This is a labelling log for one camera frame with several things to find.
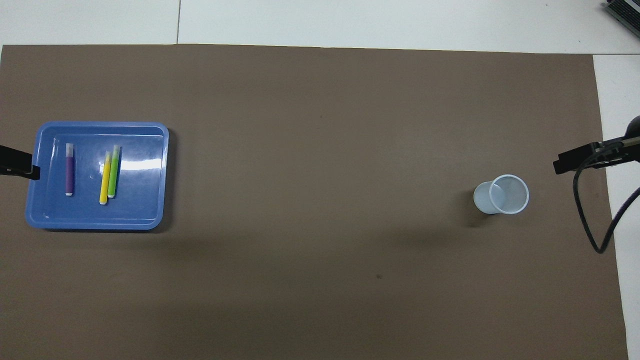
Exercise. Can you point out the grey ribbed device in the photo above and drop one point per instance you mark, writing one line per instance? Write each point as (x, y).
(625, 12)

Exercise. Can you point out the yellow pen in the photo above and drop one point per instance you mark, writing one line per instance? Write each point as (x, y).
(104, 182)

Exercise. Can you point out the translucent plastic cup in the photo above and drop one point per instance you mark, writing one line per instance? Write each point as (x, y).
(482, 200)

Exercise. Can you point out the purple pen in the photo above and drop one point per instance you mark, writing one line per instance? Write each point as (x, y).
(70, 172)

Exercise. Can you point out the brown table mat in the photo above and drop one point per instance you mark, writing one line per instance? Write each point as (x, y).
(320, 150)

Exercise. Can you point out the blue plastic tray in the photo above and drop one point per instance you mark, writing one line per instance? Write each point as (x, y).
(140, 200)

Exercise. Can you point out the green pen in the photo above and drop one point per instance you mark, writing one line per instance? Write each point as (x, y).
(113, 172)

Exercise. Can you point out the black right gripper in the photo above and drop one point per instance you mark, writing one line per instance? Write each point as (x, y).
(617, 150)

